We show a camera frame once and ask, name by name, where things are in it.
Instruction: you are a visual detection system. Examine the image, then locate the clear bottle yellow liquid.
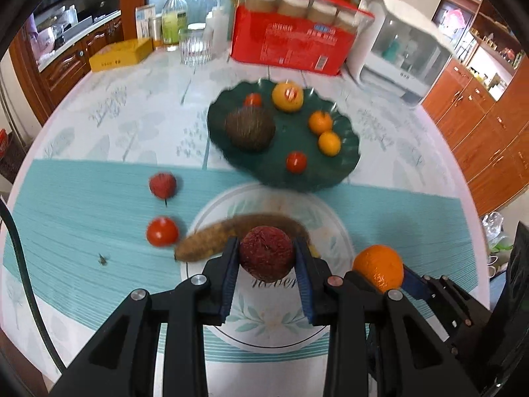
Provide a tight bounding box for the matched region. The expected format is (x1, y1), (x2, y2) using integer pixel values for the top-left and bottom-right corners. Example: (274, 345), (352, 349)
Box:
(161, 0), (187, 48)

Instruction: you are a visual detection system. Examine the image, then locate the small red cherry tomato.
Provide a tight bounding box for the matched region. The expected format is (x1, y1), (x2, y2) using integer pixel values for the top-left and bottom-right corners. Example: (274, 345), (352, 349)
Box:
(285, 152), (307, 175)

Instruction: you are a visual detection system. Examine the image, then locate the orange tangerine with stem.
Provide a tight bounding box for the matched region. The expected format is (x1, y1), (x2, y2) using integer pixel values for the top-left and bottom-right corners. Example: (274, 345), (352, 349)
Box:
(307, 110), (334, 136)

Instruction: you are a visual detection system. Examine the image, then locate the white blue small carton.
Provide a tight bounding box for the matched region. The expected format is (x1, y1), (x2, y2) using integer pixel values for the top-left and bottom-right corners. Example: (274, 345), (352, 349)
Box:
(135, 5), (156, 39)

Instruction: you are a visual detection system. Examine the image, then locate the overripe brown banana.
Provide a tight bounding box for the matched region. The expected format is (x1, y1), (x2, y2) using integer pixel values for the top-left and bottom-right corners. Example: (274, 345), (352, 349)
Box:
(174, 213), (312, 263)

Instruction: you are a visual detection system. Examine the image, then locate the small yellow kumquat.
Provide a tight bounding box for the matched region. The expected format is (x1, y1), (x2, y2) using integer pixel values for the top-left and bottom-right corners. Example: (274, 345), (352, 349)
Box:
(317, 131), (342, 157)

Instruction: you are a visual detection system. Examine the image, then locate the black cable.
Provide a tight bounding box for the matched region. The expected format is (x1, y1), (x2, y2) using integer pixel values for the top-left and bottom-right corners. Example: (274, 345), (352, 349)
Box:
(0, 197), (67, 375)

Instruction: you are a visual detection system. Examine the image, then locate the clear drinking glass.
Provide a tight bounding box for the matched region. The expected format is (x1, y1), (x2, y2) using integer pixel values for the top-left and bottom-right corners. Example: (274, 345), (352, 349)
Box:
(179, 22), (213, 66)

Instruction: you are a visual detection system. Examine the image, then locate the yellow-orange fruit with sticker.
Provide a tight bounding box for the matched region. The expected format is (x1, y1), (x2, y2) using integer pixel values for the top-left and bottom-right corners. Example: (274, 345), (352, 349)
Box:
(272, 82), (304, 113)

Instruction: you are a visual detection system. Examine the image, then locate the dark red round lychee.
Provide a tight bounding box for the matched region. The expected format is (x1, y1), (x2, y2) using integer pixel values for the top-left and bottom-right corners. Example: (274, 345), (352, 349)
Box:
(239, 226), (295, 283)

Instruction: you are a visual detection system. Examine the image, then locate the wooden side cabinet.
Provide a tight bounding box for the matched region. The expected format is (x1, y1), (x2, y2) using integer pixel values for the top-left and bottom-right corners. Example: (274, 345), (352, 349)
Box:
(422, 58), (528, 215)

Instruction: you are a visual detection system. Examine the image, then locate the large orange tangerine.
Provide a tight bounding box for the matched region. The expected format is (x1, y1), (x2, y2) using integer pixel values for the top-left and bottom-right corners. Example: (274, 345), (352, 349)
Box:
(351, 245), (404, 293)

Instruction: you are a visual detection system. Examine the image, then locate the dark green scalloped plate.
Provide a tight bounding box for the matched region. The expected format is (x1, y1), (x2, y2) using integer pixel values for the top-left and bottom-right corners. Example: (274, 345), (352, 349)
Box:
(206, 79), (360, 192)

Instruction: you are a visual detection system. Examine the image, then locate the yellow flat box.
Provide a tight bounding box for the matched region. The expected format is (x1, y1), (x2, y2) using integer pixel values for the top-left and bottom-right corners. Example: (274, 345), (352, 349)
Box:
(89, 38), (153, 73)

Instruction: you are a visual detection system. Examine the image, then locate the red carton of jars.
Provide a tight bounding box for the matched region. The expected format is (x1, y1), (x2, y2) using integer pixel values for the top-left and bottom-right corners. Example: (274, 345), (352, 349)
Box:
(230, 0), (375, 75)

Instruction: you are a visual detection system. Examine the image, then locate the dark brown avocado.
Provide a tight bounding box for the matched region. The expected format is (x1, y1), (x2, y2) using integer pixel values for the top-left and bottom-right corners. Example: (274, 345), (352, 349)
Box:
(224, 106), (276, 153)

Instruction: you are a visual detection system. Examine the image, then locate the white squeeze bottle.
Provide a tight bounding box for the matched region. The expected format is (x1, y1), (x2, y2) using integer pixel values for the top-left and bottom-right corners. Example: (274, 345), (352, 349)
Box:
(205, 6), (229, 57)

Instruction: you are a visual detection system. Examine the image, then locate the white countertop appliance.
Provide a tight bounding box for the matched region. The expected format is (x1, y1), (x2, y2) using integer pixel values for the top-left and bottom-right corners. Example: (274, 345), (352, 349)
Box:
(346, 0), (453, 107)

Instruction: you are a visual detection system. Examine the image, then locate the printed teal white tablecloth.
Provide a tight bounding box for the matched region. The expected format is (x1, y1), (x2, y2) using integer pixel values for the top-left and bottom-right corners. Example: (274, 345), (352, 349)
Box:
(0, 45), (491, 397)

